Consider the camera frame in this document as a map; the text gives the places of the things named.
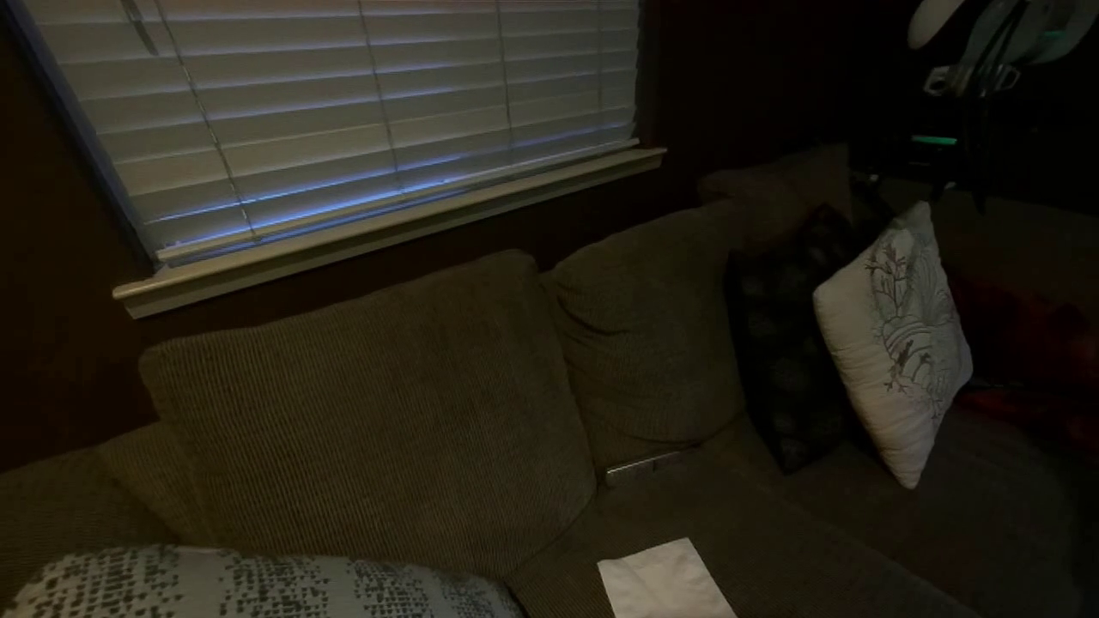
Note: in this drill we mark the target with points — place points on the white paper sheet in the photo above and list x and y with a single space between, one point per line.
664 581

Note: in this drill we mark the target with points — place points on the white window blinds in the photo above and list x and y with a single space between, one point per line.
346 113

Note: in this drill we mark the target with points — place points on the red blanket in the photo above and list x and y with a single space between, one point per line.
1033 366

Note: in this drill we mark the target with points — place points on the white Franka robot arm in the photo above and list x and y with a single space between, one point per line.
1009 38

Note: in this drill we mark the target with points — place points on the white window sill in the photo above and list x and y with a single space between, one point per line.
391 224

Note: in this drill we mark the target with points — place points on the white pillow with coral print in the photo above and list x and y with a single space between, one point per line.
897 344

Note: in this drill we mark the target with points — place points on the brown sofa back cushion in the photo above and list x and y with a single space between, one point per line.
378 424
654 332

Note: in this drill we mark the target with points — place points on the brown fabric sofa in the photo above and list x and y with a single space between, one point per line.
710 535

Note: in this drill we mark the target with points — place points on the dark pillow with floral embroidery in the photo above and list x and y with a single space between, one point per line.
786 344

